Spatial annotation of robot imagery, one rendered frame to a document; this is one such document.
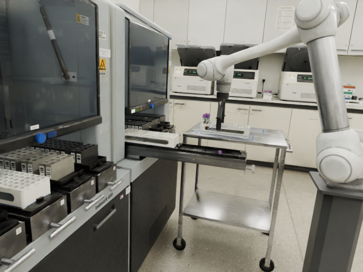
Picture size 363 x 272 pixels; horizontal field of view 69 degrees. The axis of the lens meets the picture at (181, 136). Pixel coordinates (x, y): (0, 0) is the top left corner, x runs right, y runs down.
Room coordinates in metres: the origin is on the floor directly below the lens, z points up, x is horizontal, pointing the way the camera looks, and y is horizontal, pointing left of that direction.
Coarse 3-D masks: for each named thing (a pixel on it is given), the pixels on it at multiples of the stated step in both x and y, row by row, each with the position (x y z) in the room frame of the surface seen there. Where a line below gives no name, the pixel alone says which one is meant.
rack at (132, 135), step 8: (128, 128) 1.42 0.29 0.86; (128, 136) 1.40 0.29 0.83; (136, 136) 1.31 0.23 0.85; (144, 136) 1.29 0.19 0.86; (152, 136) 1.28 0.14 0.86; (160, 136) 1.30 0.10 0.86; (168, 136) 1.30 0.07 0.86; (176, 136) 1.30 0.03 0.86; (152, 144) 1.28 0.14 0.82; (160, 144) 1.27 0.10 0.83; (168, 144) 1.26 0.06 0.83; (176, 144) 1.30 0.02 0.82
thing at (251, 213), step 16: (192, 128) 1.73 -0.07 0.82; (224, 128) 1.79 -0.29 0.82; (256, 128) 1.85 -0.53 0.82; (256, 144) 1.45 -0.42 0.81; (272, 144) 1.43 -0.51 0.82; (288, 144) 1.60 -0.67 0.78; (272, 176) 1.82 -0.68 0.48; (208, 192) 1.92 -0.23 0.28; (272, 192) 1.81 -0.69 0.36; (192, 208) 1.65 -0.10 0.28; (208, 208) 1.66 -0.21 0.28; (224, 208) 1.67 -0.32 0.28; (240, 208) 1.69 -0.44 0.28; (256, 208) 1.70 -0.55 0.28; (240, 224) 1.49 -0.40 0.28; (256, 224) 1.50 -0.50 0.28; (272, 224) 1.41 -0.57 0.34; (176, 240) 1.58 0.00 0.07; (272, 240) 1.41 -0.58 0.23
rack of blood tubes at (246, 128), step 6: (204, 126) 1.60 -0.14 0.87; (210, 126) 1.59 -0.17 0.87; (222, 126) 1.57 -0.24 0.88; (228, 126) 1.56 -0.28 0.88; (234, 126) 1.57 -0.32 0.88; (240, 126) 1.57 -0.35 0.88; (246, 126) 1.58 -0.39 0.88; (204, 132) 1.60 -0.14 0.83; (210, 132) 1.58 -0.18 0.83; (216, 132) 1.57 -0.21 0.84; (222, 132) 1.56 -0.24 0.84; (228, 132) 1.56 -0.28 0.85; (234, 132) 1.64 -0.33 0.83; (240, 132) 1.63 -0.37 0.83; (246, 132) 1.52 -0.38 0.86; (246, 138) 1.52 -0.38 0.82
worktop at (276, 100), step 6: (192, 96) 3.61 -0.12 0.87; (198, 96) 3.59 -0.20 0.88; (204, 96) 3.57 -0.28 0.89; (210, 96) 3.55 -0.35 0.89; (234, 96) 3.69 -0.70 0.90; (270, 102) 3.36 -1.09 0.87; (276, 102) 3.35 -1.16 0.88; (282, 102) 3.33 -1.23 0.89; (288, 102) 3.31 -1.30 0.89; (294, 102) 3.29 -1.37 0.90; (300, 102) 3.31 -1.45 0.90; (306, 102) 3.36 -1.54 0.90; (312, 102) 3.41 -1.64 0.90; (354, 108) 3.13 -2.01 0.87; (360, 108) 3.11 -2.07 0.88
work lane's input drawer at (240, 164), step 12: (132, 144) 1.30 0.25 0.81; (144, 144) 1.29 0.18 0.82; (180, 144) 1.33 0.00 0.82; (144, 156) 1.27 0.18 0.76; (156, 156) 1.26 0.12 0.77; (168, 156) 1.24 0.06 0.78; (180, 156) 1.23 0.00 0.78; (192, 156) 1.21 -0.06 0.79; (204, 156) 1.20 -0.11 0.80; (216, 156) 1.20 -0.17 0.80; (228, 156) 1.18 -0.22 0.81; (240, 156) 1.18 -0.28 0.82; (240, 168) 1.16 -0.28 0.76; (252, 168) 1.20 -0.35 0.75
